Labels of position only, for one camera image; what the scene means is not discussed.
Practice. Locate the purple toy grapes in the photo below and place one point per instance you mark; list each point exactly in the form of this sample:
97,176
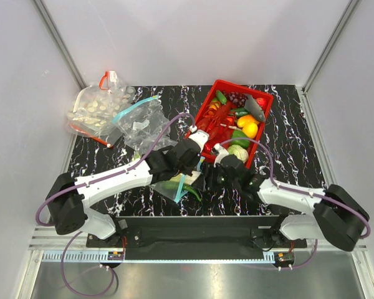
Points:
237,98

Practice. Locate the grey toy fish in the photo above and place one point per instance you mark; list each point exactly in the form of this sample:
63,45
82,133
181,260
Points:
254,109

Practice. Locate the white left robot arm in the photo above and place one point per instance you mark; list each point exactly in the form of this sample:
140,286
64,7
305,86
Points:
70,200

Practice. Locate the toy leek green white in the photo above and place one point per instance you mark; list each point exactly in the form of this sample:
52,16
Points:
187,179

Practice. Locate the yellow toy lemon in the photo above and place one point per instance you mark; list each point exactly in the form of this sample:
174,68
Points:
250,130

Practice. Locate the red plastic bin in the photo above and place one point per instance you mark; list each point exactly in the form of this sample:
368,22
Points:
230,125

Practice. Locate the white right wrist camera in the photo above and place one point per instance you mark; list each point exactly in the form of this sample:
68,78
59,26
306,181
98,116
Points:
220,152

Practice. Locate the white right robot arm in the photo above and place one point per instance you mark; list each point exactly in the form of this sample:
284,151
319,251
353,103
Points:
331,214

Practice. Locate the red toy lobster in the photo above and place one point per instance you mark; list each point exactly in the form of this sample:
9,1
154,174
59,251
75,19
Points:
213,118

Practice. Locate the red toy apple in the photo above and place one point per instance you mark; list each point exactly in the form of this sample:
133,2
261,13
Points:
262,103

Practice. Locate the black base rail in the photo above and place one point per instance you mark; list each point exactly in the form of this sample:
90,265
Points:
144,231

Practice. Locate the blue zipper clear bag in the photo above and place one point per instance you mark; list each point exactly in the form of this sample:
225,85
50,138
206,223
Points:
180,185

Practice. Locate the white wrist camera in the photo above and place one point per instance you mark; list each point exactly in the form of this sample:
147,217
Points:
200,137
220,152

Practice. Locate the green toy cucumber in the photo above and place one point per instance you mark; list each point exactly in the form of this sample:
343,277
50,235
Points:
221,97

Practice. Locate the red toy chili pepper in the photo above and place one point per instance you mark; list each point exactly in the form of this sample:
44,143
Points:
207,148

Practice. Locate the green toy bell pepper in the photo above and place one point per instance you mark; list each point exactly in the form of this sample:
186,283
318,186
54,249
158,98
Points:
240,139

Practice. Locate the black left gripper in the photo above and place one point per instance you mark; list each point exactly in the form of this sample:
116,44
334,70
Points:
189,170

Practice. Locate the red zipper clear bag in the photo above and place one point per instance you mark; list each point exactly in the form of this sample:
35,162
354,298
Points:
92,113

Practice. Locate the green toy cabbage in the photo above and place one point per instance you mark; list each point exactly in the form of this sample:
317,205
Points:
239,152

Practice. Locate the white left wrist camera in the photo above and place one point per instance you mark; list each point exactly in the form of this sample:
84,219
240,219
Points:
200,137

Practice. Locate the orange toy fruit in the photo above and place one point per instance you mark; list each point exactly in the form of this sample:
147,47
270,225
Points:
246,120

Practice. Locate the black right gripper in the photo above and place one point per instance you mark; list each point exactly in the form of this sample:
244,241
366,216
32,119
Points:
211,177

